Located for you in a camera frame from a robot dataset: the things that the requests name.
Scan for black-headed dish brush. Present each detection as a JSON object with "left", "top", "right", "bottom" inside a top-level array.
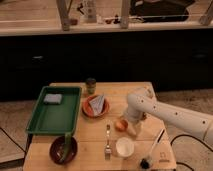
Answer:
[{"left": 140, "top": 129, "right": 165, "bottom": 169}]

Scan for orange plate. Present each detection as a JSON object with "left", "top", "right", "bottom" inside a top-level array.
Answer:
[{"left": 82, "top": 95, "right": 109, "bottom": 118}]

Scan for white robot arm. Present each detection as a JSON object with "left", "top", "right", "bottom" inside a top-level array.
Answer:
[{"left": 124, "top": 87, "right": 213, "bottom": 146}]

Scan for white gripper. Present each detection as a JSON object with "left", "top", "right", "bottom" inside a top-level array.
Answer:
[{"left": 123, "top": 106, "right": 143, "bottom": 136}]

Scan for folded grey cloth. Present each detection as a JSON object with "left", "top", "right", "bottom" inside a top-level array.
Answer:
[{"left": 89, "top": 95, "right": 105, "bottom": 116}]

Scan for silver fork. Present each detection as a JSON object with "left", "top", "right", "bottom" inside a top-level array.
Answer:
[{"left": 104, "top": 124, "right": 112, "bottom": 160}]

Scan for wooden shelf with clutter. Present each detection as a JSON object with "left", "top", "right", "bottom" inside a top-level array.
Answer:
[{"left": 0, "top": 0, "right": 213, "bottom": 36}]

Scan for orange apple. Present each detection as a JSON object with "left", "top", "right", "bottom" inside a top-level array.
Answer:
[{"left": 115, "top": 119, "right": 128, "bottom": 132}]

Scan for grey sponge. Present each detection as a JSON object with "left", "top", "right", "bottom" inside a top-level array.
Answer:
[{"left": 43, "top": 94, "right": 62, "bottom": 104}]

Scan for green utensil in bowl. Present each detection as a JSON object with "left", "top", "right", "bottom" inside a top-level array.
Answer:
[{"left": 60, "top": 133, "right": 71, "bottom": 163}]

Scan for white cup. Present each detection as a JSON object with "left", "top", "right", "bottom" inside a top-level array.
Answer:
[{"left": 116, "top": 137, "right": 134, "bottom": 158}]

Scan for purple grape bunch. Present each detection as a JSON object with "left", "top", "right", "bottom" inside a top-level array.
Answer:
[{"left": 141, "top": 113, "right": 147, "bottom": 121}]

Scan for green plastic tray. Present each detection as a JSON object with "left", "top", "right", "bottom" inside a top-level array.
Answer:
[{"left": 26, "top": 86, "right": 81, "bottom": 135}]

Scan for black cable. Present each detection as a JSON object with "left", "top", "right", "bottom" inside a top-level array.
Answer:
[{"left": 169, "top": 133, "right": 213, "bottom": 171}]

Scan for dark red bowl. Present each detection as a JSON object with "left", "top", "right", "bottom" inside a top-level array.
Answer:
[{"left": 49, "top": 136, "right": 78, "bottom": 165}]

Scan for dark spice jar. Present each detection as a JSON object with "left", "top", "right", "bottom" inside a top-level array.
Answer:
[{"left": 86, "top": 78, "right": 96, "bottom": 94}]

